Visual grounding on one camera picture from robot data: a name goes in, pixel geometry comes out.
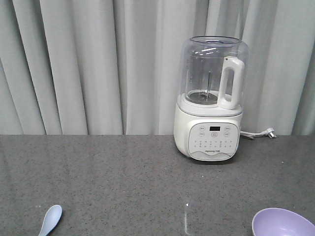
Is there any light blue spoon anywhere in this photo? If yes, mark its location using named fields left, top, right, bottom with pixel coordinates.
left=38, top=205, right=63, bottom=236

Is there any purple bowl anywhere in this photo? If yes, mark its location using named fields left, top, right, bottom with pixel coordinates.
left=252, top=207, right=315, bottom=236

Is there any white blender with clear jar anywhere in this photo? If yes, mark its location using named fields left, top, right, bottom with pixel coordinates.
left=173, top=36, right=249, bottom=162

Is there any grey-white curtain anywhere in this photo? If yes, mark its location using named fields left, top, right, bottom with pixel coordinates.
left=0, top=0, right=315, bottom=135

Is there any white power cord with plug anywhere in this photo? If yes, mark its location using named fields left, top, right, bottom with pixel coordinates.
left=240, top=127, right=277, bottom=140

